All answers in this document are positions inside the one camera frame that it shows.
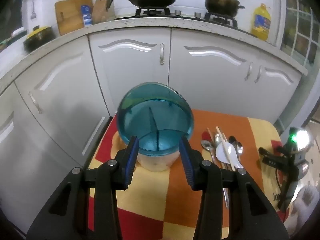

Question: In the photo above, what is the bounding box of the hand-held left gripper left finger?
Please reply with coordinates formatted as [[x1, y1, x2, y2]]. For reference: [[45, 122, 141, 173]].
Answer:
[[26, 136, 140, 240]]

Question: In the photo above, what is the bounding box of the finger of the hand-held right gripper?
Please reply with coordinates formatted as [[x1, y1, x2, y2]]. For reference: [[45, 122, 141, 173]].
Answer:
[[259, 147, 288, 167]]

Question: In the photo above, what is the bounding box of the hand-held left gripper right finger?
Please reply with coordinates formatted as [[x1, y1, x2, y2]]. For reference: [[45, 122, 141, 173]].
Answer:
[[179, 136, 290, 240]]

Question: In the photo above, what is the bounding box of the floral utensil holder cup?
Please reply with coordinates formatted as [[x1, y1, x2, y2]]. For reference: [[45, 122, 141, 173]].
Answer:
[[116, 82, 194, 172]]

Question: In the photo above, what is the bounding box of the metal fork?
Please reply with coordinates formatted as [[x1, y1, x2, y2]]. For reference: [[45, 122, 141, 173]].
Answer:
[[206, 128, 230, 209]]

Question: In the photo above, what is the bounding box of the checkered orange yellow mat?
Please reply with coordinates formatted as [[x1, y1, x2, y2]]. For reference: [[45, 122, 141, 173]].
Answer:
[[85, 109, 285, 240]]

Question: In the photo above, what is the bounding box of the white cabinet door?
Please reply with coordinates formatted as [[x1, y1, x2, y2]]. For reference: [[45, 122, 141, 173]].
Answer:
[[0, 82, 80, 233], [170, 29, 255, 120], [14, 36, 112, 167], [251, 62, 302, 133], [88, 27, 172, 118]]

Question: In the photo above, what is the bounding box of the glass pane window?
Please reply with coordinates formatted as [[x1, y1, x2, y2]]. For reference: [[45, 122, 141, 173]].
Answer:
[[280, 0, 320, 67]]

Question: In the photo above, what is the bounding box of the speckled kitchen counter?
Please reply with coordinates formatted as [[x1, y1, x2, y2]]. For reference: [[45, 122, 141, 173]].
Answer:
[[0, 14, 308, 94]]

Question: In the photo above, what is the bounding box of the yellow oil bottle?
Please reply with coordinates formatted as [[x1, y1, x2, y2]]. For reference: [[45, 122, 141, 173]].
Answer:
[[251, 3, 272, 42]]

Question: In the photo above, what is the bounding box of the black gas stove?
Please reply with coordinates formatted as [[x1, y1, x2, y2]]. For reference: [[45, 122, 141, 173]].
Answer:
[[114, 6, 239, 29]]

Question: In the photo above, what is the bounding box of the blue white packet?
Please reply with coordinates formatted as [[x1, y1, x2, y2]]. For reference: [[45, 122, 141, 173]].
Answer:
[[80, 4, 93, 27]]

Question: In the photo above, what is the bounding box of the wooden knife block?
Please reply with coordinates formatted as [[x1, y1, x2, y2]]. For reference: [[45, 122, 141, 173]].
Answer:
[[92, 0, 114, 24]]

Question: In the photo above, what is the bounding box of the black casserole yellow lid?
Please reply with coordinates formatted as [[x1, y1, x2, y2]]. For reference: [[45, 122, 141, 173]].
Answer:
[[24, 25, 56, 53]]

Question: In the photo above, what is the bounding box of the wooden cutting board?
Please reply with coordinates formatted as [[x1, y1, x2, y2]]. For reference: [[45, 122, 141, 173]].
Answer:
[[54, 0, 94, 36]]

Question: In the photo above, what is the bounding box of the bronze cooking pot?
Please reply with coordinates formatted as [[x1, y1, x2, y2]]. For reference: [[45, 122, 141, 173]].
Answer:
[[198, 0, 246, 17]]

